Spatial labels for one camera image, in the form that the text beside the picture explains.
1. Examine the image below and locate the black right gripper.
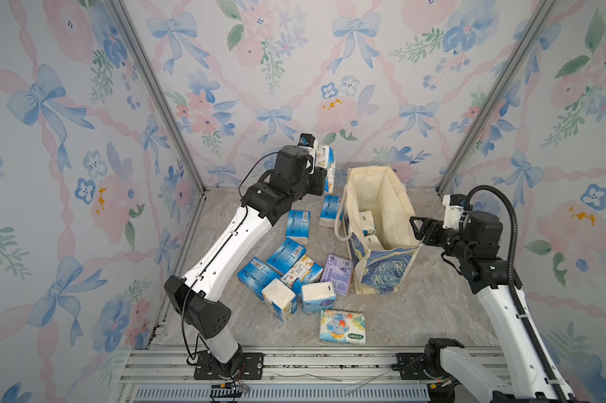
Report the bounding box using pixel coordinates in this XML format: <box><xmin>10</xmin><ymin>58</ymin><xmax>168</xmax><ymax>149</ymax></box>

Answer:
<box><xmin>412</xmin><ymin>214</ymin><xmax>473</xmax><ymax>263</ymax></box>

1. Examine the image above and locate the cream canvas bag starry print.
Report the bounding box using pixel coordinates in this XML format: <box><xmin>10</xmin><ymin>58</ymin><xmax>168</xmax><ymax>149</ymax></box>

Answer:
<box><xmin>334</xmin><ymin>166</ymin><xmax>421</xmax><ymax>295</ymax></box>

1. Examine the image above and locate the white tissue pack cartoon blue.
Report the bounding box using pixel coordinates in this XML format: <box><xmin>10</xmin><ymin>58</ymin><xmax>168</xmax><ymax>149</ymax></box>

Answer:
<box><xmin>301</xmin><ymin>282</ymin><xmax>337</xmax><ymax>314</ymax></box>

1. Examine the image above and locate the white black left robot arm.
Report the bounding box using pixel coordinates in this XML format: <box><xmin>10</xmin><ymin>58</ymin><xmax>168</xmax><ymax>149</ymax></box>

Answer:
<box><xmin>165</xmin><ymin>135</ymin><xmax>334</xmax><ymax>371</ymax></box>

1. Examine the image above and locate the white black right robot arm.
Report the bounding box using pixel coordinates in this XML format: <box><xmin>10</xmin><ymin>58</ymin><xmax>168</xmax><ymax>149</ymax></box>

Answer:
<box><xmin>410</xmin><ymin>208</ymin><xmax>577</xmax><ymax>402</ymax></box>

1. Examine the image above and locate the blue tissue pack near bag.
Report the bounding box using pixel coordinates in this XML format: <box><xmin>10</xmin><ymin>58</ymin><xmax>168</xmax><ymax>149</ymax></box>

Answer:
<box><xmin>319</xmin><ymin>195</ymin><xmax>342</xmax><ymax>228</ymax></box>

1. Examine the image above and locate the blue tissue pack barcode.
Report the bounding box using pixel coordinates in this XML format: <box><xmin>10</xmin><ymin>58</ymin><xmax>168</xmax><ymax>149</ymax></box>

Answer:
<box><xmin>286</xmin><ymin>210</ymin><xmax>310</xmax><ymax>246</ymax></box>

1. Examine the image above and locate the blue tissue pack centre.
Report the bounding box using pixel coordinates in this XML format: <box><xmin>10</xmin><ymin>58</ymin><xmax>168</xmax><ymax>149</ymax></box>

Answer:
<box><xmin>267</xmin><ymin>238</ymin><xmax>306</xmax><ymax>275</ymax></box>

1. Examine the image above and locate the floral orange blue tissue pack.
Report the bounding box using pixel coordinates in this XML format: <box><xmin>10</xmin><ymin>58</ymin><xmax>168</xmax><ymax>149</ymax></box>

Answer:
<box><xmin>280</xmin><ymin>255</ymin><xmax>323</xmax><ymax>297</ymax></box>

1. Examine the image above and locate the purple tissue pack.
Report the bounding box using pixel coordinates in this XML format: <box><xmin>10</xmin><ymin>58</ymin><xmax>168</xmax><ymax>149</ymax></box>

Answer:
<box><xmin>321</xmin><ymin>255</ymin><xmax>353</xmax><ymax>297</ymax></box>

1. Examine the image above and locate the blue tissue pack left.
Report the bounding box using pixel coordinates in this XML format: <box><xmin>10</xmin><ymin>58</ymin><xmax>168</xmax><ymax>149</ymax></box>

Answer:
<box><xmin>237</xmin><ymin>258</ymin><xmax>280</xmax><ymax>301</ymax></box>

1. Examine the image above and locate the white blue tissue pack front-left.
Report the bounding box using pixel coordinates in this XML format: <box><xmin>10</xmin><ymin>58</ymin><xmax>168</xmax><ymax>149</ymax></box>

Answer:
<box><xmin>262</xmin><ymin>279</ymin><xmax>297</xmax><ymax>322</ymax></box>

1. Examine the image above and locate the colourful cartoon tissue pack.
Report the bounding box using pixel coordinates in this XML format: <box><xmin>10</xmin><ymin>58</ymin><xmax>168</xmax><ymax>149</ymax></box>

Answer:
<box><xmin>319</xmin><ymin>310</ymin><xmax>366</xmax><ymax>345</ymax></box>

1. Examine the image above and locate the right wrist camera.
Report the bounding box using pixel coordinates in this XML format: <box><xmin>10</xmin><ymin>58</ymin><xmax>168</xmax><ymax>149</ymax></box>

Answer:
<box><xmin>442</xmin><ymin>194</ymin><xmax>470</xmax><ymax>230</ymax></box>

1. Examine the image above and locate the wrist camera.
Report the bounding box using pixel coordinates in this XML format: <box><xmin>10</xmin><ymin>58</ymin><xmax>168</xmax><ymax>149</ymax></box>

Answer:
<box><xmin>297</xmin><ymin>133</ymin><xmax>317</xmax><ymax>159</ymax></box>
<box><xmin>442</xmin><ymin>194</ymin><xmax>470</xmax><ymax>230</ymax></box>

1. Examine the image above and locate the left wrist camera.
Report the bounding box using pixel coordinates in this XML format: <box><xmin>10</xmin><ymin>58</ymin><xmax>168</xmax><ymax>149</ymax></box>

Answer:
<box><xmin>297</xmin><ymin>133</ymin><xmax>317</xmax><ymax>159</ymax></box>

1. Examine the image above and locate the black corrugated cable conduit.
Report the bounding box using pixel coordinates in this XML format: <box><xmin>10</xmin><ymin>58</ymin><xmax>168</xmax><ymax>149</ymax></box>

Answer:
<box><xmin>463</xmin><ymin>185</ymin><xmax>576</xmax><ymax>403</ymax></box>

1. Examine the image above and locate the right aluminium corner post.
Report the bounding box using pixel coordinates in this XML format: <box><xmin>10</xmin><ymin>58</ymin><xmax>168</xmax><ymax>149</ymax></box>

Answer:
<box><xmin>436</xmin><ymin>0</ymin><xmax>559</xmax><ymax>196</ymax></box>

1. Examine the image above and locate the aluminium corner post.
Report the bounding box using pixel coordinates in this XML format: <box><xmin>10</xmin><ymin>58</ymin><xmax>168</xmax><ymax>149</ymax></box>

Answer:
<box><xmin>436</xmin><ymin>0</ymin><xmax>559</xmax><ymax>196</ymax></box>
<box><xmin>104</xmin><ymin>0</ymin><xmax>207</xmax><ymax>196</ymax></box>

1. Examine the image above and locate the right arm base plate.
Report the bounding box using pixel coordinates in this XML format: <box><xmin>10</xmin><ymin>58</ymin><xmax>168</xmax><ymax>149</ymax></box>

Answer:
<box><xmin>391</xmin><ymin>353</ymin><xmax>431</xmax><ymax>380</ymax></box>

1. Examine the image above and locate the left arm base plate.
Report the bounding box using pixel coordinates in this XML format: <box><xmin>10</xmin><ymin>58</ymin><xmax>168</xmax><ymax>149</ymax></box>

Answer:
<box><xmin>194</xmin><ymin>351</ymin><xmax>264</xmax><ymax>380</ymax></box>

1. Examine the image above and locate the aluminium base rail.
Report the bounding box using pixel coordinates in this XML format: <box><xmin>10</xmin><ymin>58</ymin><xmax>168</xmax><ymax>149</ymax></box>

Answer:
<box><xmin>121</xmin><ymin>344</ymin><xmax>423</xmax><ymax>385</ymax></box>

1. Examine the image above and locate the left aluminium corner post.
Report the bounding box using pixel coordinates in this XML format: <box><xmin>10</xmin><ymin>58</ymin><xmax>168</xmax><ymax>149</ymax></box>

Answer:
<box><xmin>104</xmin><ymin>0</ymin><xmax>207</xmax><ymax>196</ymax></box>

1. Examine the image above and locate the grey slotted cable duct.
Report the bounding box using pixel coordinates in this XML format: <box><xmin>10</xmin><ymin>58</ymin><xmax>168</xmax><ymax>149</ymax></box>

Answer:
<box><xmin>132</xmin><ymin>384</ymin><xmax>431</xmax><ymax>402</ymax></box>

